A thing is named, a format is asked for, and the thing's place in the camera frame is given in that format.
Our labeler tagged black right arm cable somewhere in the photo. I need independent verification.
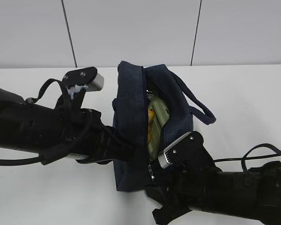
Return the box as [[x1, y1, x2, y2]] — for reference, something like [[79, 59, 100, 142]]
[[213, 143, 281, 173]]

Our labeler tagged yellow pear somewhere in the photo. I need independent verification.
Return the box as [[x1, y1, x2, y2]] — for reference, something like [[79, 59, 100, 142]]
[[148, 108, 155, 143]]

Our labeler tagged green lidded glass container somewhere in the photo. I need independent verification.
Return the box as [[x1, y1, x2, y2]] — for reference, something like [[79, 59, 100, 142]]
[[148, 97, 170, 161]]

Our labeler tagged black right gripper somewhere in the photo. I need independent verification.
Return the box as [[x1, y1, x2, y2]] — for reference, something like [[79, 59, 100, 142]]
[[145, 166, 225, 225]]

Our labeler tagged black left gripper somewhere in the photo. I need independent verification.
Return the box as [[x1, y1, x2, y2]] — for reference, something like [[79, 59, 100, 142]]
[[65, 108, 136, 164]]

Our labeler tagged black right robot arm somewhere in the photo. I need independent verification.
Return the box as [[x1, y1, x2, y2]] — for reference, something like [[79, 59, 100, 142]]
[[145, 161, 281, 225]]

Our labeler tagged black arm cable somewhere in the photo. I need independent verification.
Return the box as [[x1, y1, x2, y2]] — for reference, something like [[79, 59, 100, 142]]
[[213, 143, 281, 173], [0, 78, 94, 167]]

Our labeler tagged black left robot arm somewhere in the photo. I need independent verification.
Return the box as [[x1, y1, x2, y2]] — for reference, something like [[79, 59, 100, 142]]
[[0, 88, 135, 166]]

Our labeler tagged navy blue lunch bag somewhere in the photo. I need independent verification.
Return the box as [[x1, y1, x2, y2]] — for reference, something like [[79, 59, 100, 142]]
[[112, 61, 216, 192]]

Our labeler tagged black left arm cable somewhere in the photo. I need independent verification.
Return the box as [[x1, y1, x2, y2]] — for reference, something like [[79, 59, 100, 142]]
[[0, 78, 94, 167]]

